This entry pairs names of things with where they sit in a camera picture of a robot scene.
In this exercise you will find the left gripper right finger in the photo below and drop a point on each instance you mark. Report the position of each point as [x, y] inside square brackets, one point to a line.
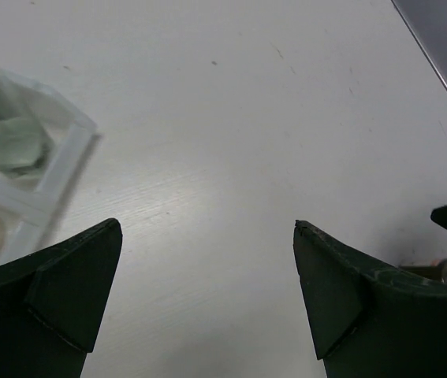
[369, 318]

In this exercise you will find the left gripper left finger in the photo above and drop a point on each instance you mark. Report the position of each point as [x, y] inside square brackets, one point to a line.
[52, 303]

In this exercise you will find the white compartment tray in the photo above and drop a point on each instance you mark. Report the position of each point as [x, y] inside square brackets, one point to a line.
[31, 202]

